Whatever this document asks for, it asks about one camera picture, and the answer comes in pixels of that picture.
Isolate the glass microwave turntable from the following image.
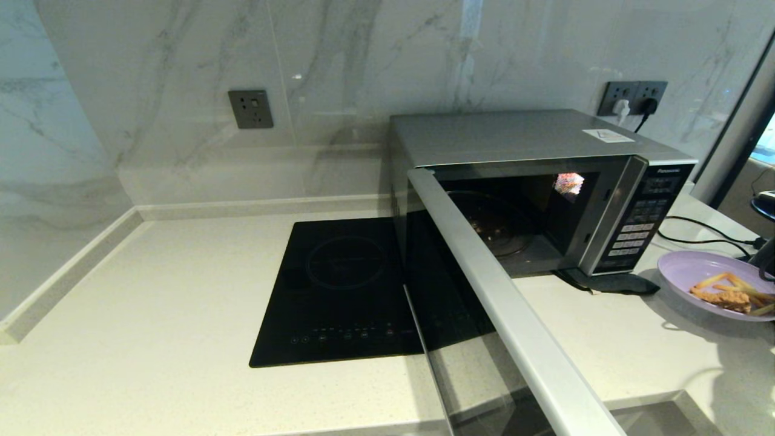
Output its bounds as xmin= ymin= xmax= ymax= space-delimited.
xmin=451 ymin=191 xmax=536 ymax=258

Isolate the purple plastic plate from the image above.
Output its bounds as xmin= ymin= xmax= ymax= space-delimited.
xmin=658 ymin=251 xmax=775 ymax=322

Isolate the black power plug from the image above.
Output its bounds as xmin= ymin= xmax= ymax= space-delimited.
xmin=636 ymin=97 xmax=659 ymax=133

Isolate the black round stool seat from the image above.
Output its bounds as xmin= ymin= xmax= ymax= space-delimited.
xmin=751 ymin=191 xmax=775 ymax=220

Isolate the black induction cooktop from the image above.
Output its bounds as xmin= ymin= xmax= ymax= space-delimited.
xmin=249 ymin=218 xmax=424 ymax=368

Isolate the fried chicken piece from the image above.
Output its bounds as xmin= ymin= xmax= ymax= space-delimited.
xmin=690 ymin=288 xmax=753 ymax=313

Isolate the grey double wall socket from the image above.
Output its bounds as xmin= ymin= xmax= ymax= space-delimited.
xmin=598 ymin=81 xmax=668 ymax=117

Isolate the thin black power cable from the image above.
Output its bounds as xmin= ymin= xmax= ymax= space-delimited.
xmin=659 ymin=216 xmax=765 ymax=256

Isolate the dark cloth pad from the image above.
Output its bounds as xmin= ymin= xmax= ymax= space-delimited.
xmin=557 ymin=269 xmax=661 ymax=296

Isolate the white sticker label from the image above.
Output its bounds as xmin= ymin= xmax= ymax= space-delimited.
xmin=583 ymin=128 xmax=635 ymax=144

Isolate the black appliance base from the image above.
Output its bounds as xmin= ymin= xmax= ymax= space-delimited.
xmin=751 ymin=236 xmax=775 ymax=282

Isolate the black glass microwave door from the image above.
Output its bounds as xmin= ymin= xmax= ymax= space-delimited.
xmin=403 ymin=168 xmax=627 ymax=436

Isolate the grey single wall socket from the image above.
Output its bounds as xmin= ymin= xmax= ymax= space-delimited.
xmin=228 ymin=90 xmax=274 ymax=130

